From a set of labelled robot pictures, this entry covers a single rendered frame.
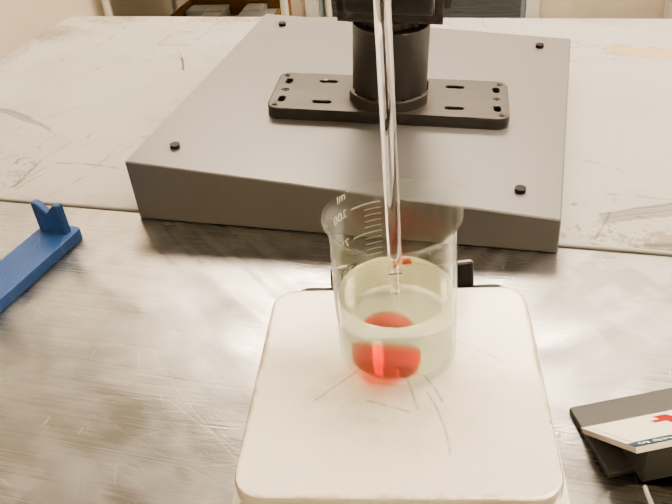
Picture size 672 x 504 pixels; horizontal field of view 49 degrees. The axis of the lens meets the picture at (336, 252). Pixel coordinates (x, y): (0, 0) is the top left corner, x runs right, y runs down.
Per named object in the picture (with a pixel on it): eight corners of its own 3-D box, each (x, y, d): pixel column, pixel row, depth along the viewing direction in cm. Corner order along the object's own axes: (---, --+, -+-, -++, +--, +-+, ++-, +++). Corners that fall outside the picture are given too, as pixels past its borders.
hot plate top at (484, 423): (277, 303, 37) (274, 289, 36) (522, 299, 36) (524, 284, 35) (231, 513, 27) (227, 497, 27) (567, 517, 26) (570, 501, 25)
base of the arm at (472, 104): (522, 35, 55) (517, 2, 60) (258, 25, 57) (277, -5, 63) (509, 130, 60) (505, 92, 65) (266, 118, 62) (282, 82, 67)
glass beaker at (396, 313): (380, 421, 29) (368, 257, 25) (315, 345, 33) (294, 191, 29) (497, 360, 32) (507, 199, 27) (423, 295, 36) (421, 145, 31)
